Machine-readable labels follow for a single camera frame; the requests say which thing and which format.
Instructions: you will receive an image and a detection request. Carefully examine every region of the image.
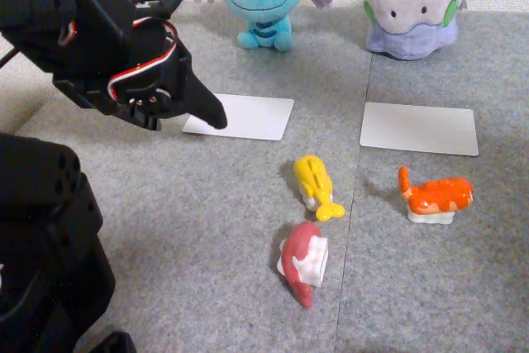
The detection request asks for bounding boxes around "red white black servo wire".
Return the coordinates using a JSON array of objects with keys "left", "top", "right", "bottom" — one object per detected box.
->
[{"left": 57, "top": 0, "right": 180, "bottom": 103}]

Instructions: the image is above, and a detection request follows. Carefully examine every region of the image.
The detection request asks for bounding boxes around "purple Goomy plush toy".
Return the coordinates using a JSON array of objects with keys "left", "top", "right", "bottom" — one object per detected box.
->
[{"left": 357, "top": 0, "right": 468, "bottom": 60}]

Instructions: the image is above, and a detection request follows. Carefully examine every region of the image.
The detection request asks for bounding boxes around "red tuna sushi toy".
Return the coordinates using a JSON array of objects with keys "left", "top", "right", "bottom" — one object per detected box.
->
[{"left": 274, "top": 220, "right": 330, "bottom": 309}]

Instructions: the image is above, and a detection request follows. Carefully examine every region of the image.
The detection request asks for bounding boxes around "black cable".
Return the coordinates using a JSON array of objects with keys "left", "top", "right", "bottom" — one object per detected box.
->
[{"left": 0, "top": 47, "right": 21, "bottom": 68}]

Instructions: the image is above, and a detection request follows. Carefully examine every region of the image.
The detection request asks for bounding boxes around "gray carpet tile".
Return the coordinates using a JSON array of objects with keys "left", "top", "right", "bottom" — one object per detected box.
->
[
  {"left": 333, "top": 9, "right": 529, "bottom": 353},
  {"left": 16, "top": 0, "right": 375, "bottom": 353}
]

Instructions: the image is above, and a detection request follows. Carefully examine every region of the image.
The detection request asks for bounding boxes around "white rectangular card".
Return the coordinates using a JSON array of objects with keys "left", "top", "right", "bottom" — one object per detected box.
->
[
  {"left": 359, "top": 101, "right": 479, "bottom": 158},
  {"left": 181, "top": 93, "right": 295, "bottom": 142}
]

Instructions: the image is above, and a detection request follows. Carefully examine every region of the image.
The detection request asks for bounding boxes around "orange shrimp sushi toy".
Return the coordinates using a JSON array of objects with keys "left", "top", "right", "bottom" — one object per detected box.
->
[{"left": 397, "top": 165, "right": 475, "bottom": 226}]

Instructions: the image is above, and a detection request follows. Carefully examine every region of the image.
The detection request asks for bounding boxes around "yellow egg sushi toy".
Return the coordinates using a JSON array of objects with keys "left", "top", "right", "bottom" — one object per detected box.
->
[{"left": 292, "top": 154, "right": 346, "bottom": 222}]

